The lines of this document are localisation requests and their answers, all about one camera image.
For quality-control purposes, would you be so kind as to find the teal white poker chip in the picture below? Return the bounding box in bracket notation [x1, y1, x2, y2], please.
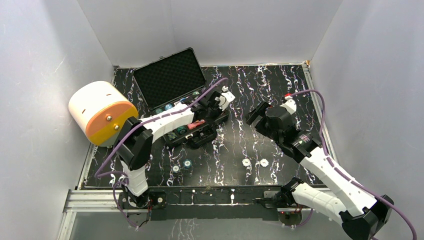
[171, 165, 181, 174]

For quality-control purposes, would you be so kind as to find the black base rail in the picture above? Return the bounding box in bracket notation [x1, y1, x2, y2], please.
[66, 185, 332, 221]

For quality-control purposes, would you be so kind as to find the red card deck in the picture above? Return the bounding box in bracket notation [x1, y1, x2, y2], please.
[187, 119, 206, 130]

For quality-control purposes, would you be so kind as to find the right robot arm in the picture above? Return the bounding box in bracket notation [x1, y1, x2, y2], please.
[245, 96, 393, 240]

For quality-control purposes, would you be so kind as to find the black poker set case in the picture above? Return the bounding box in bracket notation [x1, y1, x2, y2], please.
[132, 47, 230, 149]

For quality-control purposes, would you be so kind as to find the green blue chip stack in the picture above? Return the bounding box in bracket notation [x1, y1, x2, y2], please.
[166, 132, 178, 141]

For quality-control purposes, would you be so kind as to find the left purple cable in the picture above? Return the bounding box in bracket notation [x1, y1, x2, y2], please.
[94, 77, 229, 229]

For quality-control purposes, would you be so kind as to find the purple cable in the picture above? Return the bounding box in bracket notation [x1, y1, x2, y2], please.
[94, 77, 229, 229]
[288, 89, 418, 240]

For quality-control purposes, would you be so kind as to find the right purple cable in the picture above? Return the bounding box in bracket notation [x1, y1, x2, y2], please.
[288, 89, 418, 240]

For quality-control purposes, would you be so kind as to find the white and orange cylinder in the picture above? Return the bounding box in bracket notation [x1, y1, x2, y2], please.
[68, 81, 139, 147]

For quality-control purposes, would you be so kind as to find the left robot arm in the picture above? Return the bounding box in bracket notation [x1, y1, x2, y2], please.
[114, 86, 236, 208]

